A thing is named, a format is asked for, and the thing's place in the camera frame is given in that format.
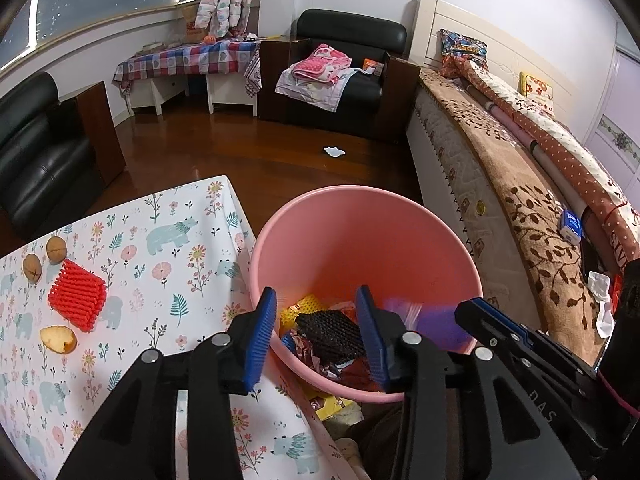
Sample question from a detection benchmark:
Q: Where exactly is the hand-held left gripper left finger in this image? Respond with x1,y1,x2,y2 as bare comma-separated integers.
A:
55,286,277,480

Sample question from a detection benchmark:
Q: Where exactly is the pink patterned blanket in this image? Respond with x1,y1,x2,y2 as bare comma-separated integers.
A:
292,43,352,84

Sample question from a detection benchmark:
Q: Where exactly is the red plastic wrapper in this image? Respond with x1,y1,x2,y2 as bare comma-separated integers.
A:
332,357,382,393

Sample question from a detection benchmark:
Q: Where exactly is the checked tablecloth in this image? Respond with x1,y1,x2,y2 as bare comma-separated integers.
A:
111,40,263,101

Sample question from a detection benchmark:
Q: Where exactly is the cardboard box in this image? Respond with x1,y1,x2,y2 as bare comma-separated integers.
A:
181,4,216,43

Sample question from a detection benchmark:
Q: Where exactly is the pale lilac quilt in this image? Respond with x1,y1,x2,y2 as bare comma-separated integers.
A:
275,65,360,112

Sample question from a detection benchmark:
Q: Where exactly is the black foam fruit net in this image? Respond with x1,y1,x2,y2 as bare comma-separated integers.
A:
294,310,366,361

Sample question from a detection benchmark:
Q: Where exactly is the yellow flower pillow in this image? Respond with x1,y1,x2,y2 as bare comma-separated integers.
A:
519,71,557,111

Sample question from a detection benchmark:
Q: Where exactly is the orange dotted quilt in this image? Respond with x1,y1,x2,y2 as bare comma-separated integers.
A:
460,57,640,271

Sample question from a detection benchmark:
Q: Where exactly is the yellow printed packet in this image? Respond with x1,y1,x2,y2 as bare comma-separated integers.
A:
315,392,356,421

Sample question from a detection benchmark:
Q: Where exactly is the colourful cartoon pillow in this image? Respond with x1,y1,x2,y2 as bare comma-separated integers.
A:
439,29,488,78

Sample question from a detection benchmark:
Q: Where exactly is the pink plastic bucket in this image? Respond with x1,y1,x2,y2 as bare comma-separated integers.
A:
249,186,485,405

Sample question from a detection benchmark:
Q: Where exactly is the blue tissue pack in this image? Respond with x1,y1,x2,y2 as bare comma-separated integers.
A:
559,208,585,245

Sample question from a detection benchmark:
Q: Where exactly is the clear plastic wrapper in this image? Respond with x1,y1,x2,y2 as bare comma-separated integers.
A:
295,345,351,378

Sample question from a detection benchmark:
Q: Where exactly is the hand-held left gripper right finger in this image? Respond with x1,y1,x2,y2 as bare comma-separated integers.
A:
354,285,583,480

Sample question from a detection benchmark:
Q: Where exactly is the floral bear print tablecloth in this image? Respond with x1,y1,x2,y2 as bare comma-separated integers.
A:
0,175,361,480

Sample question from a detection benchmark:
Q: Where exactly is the black leather armchair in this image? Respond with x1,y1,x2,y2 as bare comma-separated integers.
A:
0,71,126,241
259,8,421,143

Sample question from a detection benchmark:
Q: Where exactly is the white bed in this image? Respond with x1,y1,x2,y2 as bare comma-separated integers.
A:
405,0,640,376

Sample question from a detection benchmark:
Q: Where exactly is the yellow peel piece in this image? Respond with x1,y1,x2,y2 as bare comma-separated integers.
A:
39,326,78,356

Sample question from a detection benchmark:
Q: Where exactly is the pale lilac wardrobe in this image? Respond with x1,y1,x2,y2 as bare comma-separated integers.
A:
582,35,640,171

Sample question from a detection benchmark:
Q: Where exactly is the brown floral blanket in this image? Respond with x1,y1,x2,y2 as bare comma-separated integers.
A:
419,69,621,361

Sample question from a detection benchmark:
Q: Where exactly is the pink rolled mat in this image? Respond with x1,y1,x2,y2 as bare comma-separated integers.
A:
467,82,591,211

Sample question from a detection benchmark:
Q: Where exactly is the purple plastic bag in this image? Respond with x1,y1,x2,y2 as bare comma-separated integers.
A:
385,297,476,353

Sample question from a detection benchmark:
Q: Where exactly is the white side table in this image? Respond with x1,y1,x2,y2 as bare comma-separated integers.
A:
127,74,191,116
206,74,259,117

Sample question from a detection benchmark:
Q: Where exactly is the yellow foam fruit net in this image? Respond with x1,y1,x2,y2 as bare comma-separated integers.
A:
280,294,321,333

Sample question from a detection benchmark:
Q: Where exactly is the red foam fruit net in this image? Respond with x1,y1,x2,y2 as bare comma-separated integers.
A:
47,259,107,333

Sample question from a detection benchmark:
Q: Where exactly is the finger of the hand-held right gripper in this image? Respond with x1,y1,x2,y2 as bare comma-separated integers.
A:
470,297,596,368
454,301,598,378

